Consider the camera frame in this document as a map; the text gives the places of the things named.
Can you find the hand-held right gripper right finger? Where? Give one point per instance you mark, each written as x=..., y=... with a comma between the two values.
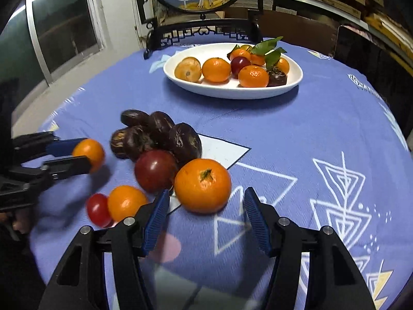
x=258, y=222

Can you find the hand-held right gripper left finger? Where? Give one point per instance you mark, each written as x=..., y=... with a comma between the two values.
x=158, y=219

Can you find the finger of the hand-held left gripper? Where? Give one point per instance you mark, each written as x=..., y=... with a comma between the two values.
x=71, y=166
x=61, y=147

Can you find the large orange tangerine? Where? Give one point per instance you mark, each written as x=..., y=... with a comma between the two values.
x=202, y=185

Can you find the white oval plate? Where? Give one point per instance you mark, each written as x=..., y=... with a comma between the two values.
x=209, y=89

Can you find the dark brown round fruit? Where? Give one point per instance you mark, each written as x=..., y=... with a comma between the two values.
x=138, y=142
x=134, y=118
x=276, y=78
x=184, y=142
x=160, y=126
x=117, y=142

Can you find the pale yellow round fruit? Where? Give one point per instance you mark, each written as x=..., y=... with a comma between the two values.
x=188, y=69

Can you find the dark red plum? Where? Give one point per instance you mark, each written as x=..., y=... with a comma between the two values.
x=156, y=171
x=240, y=65

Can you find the tangerine with green leaf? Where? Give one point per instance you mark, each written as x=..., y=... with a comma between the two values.
x=284, y=66
x=257, y=59

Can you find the person's left hand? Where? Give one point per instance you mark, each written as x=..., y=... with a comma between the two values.
x=22, y=221

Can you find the small red tomato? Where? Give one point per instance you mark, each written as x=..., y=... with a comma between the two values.
x=98, y=210

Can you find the blue printed tablecloth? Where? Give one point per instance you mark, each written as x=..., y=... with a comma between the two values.
x=290, y=135

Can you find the sliding glass window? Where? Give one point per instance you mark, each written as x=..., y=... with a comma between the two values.
x=61, y=19

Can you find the brown wooden board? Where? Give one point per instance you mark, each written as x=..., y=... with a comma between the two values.
x=296, y=25

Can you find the stack of pale wooden boxes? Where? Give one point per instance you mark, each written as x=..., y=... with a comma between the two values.
x=387, y=25

